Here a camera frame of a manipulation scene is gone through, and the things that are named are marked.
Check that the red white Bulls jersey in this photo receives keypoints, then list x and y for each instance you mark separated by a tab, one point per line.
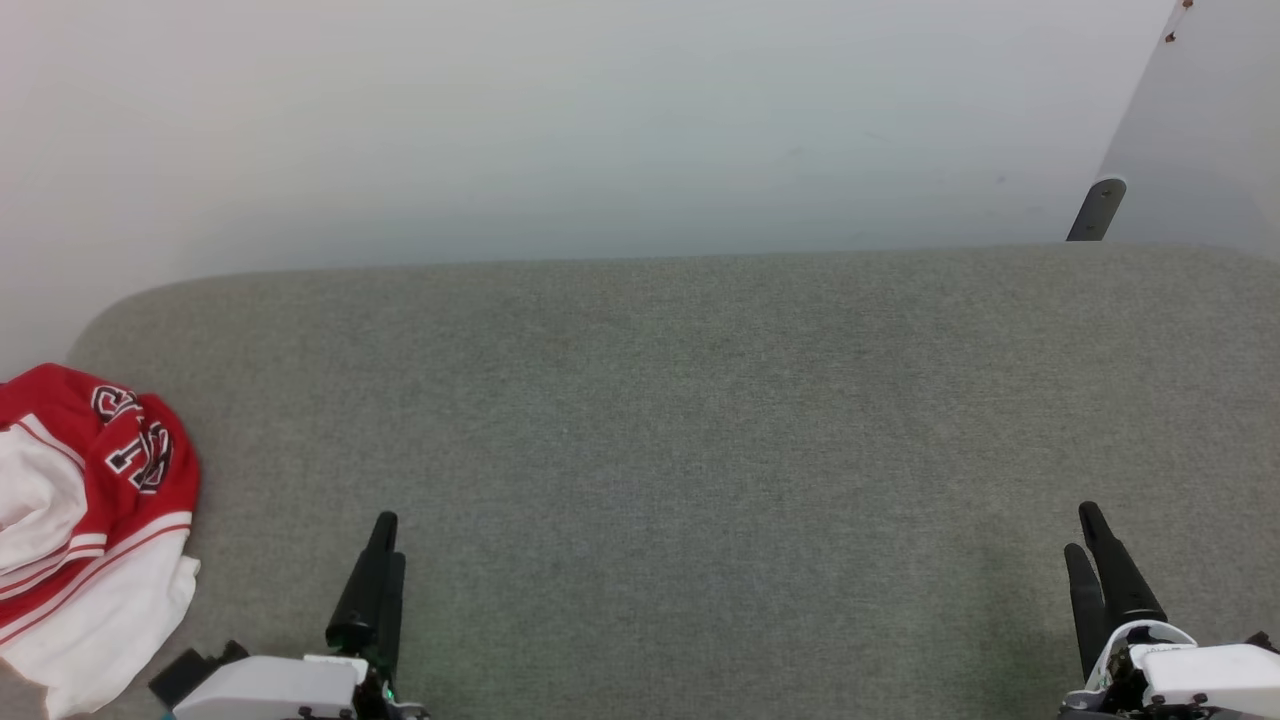
110	520

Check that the white flat panel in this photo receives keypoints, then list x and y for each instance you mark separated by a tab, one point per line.
1200	120

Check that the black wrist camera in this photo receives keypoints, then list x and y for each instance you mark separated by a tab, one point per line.
1262	640
190	672

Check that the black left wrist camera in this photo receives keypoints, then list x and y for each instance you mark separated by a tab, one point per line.
190	672

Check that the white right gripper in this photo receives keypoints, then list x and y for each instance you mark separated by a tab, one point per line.
1210	680

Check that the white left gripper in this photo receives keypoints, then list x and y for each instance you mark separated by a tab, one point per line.
270	690

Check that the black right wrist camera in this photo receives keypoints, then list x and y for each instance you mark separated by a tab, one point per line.
1262	640

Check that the dark grey metal bracket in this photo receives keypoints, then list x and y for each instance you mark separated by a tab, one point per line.
1097	210

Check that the grey fabric sofa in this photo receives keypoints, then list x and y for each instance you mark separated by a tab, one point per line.
700	450

